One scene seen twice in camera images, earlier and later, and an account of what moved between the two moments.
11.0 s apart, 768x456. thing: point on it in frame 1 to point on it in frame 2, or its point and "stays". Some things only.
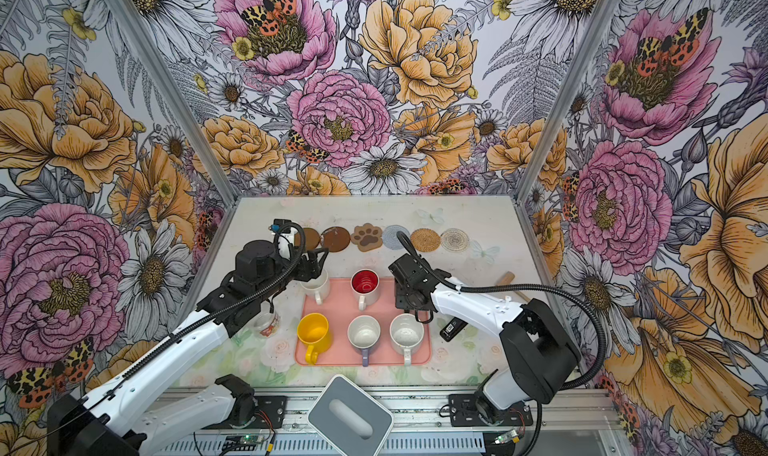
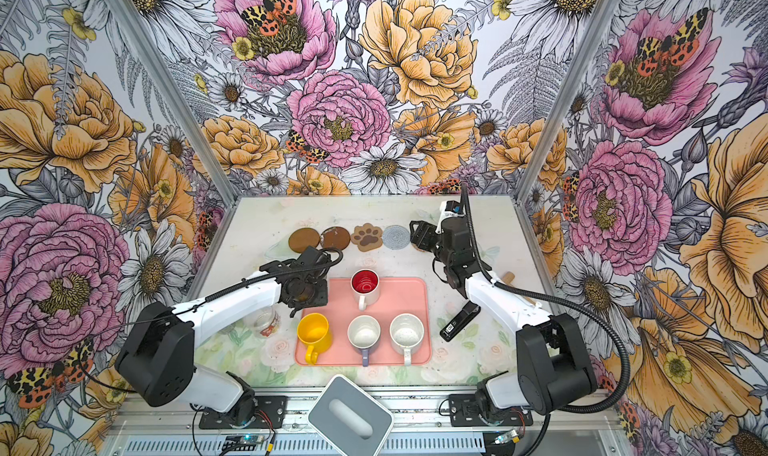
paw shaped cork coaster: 367,237 stays
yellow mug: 314,331 stays
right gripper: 401,302 to 425,231
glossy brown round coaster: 335,239 stays
